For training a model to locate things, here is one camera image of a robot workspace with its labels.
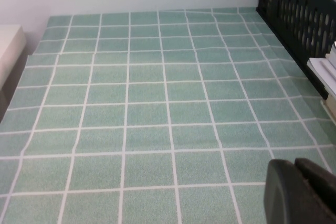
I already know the white cabinet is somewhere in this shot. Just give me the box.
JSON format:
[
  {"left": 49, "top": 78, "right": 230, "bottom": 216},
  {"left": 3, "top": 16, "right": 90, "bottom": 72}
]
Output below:
[{"left": 0, "top": 24, "right": 27, "bottom": 88}]

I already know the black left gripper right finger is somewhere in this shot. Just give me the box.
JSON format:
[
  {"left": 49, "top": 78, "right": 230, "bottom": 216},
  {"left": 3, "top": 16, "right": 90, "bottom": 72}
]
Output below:
[{"left": 295, "top": 157, "right": 336, "bottom": 224}]

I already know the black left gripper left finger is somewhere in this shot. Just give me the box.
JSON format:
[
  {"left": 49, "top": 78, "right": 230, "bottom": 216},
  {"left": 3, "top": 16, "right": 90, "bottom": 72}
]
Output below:
[{"left": 264, "top": 159, "right": 326, "bottom": 224}]

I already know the black plastic book holder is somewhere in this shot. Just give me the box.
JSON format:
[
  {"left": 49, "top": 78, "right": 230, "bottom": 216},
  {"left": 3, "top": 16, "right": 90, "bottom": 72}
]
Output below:
[{"left": 256, "top": 0, "right": 336, "bottom": 104}]

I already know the green checked tablecloth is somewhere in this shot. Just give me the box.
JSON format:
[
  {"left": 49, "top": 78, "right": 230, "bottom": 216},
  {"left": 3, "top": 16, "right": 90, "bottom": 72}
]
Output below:
[{"left": 0, "top": 6, "right": 336, "bottom": 224}]

